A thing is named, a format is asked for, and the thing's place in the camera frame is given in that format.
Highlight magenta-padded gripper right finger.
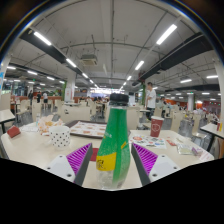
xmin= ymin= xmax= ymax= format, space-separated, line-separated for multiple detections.
xmin=130 ymin=142 xmax=183 ymax=187

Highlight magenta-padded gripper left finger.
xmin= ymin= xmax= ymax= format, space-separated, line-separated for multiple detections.
xmin=44 ymin=142 xmax=94 ymax=187

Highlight green drink bottle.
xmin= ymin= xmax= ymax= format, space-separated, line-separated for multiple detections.
xmin=95 ymin=93 xmax=132 ymax=190

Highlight printed sticker sheet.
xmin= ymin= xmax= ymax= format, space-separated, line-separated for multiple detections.
xmin=131 ymin=134 xmax=168 ymax=150

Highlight white polka dot mug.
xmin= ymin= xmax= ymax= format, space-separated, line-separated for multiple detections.
xmin=48 ymin=125 xmax=72 ymax=149

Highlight dark food tray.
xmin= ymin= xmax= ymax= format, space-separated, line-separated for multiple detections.
xmin=64 ymin=119 xmax=108 ymax=139

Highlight red paper cup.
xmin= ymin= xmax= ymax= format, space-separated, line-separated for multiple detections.
xmin=149 ymin=115 xmax=165 ymax=138

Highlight clear plastic packet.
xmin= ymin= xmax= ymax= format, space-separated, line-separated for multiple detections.
xmin=176 ymin=143 xmax=204 ymax=157

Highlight beige canteen chairs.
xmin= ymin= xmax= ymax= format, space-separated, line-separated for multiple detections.
xmin=0 ymin=93 xmax=218 ymax=134

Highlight crumpled food wrapper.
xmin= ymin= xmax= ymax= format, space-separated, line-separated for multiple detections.
xmin=36 ymin=114 xmax=64 ymax=134

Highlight person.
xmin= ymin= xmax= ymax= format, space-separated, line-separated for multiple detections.
xmin=42 ymin=91 xmax=49 ymax=109
xmin=144 ymin=81 xmax=157 ymax=119

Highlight small red box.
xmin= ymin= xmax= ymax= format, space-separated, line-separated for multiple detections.
xmin=6 ymin=125 xmax=22 ymax=139

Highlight beige side table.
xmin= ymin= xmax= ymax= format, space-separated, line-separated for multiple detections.
xmin=199 ymin=122 xmax=224 ymax=153
xmin=0 ymin=109 xmax=17 ymax=134

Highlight ceiling air conditioner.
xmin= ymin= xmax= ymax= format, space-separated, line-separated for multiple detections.
xmin=80 ymin=54 xmax=99 ymax=67

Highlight ceiling lights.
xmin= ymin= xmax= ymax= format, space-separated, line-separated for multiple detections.
xmin=6 ymin=23 xmax=219 ymax=101

